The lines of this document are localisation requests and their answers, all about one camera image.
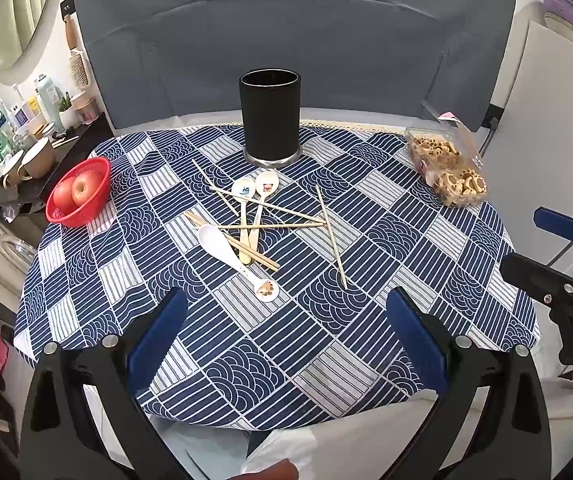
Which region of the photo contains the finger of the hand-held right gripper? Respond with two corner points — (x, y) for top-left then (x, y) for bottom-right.
(533, 207), (573, 261)
(500, 252), (573, 307)

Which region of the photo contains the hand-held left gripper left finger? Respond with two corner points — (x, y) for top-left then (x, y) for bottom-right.
(19, 287), (190, 480)

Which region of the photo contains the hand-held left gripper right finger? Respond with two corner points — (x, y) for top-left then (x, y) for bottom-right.
(386, 287), (552, 480)

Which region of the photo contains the white spoon brown print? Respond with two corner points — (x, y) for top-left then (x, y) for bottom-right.
(197, 224), (280, 304)

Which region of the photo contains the wooden chopstick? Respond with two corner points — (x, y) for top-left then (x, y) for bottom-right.
(315, 186), (349, 291)
(184, 212), (274, 272)
(191, 160), (240, 217)
(209, 186), (326, 223)
(189, 211), (281, 271)

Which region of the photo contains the white spoon blue print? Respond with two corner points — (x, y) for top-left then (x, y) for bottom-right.
(230, 178), (257, 264)

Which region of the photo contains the white spoon red print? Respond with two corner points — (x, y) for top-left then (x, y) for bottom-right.
(244, 170), (281, 261)

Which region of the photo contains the black cylindrical utensil holder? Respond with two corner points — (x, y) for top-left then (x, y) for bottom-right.
(238, 68), (303, 167)

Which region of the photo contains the white door panel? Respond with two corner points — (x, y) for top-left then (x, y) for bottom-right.
(486, 19), (573, 271)

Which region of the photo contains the clear plastic cookie container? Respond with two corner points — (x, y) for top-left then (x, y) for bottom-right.
(403, 120), (489, 207)

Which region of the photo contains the blue white patterned tablecloth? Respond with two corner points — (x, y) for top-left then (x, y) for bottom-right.
(14, 119), (541, 431)

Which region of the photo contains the person's white clothing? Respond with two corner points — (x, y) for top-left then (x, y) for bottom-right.
(149, 375), (573, 480)

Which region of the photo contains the red plastic basket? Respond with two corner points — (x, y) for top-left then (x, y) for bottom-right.
(45, 156), (112, 228)

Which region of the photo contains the red apple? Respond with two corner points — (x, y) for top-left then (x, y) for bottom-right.
(54, 167), (105, 210)

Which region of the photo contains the dark side shelf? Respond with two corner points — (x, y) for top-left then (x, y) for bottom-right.
(0, 111), (116, 217)

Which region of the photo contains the beige mug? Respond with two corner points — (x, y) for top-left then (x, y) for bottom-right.
(16, 136), (57, 182)

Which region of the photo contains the small potted plant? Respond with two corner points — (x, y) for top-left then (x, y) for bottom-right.
(56, 91), (78, 130)

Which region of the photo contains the white spray bottle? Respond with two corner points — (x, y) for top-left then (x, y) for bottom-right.
(34, 73), (58, 122)

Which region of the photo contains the wooden brush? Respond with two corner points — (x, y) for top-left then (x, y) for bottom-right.
(68, 50), (90, 92)

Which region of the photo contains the grey upholstered chair back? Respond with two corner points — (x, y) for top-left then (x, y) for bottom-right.
(70, 0), (518, 136)

